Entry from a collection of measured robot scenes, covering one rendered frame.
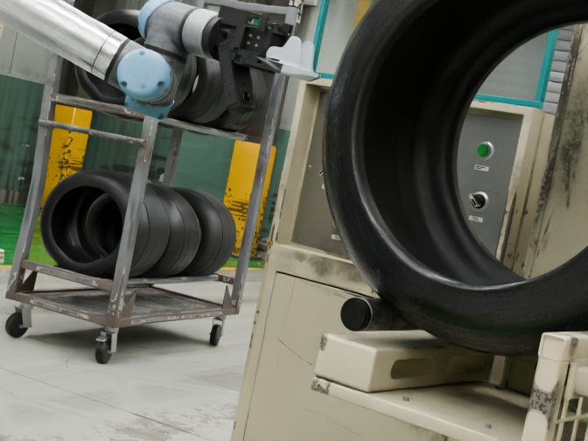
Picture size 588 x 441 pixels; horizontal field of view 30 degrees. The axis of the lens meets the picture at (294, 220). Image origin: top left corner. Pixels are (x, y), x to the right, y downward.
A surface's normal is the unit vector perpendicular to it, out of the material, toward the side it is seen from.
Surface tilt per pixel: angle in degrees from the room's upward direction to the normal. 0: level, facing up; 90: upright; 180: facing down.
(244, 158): 90
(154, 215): 64
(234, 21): 91
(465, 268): 81
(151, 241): 94
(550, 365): 90
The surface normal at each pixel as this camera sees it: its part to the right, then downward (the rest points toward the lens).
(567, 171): -0.58, -0.07
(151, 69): 0.02, 0.06
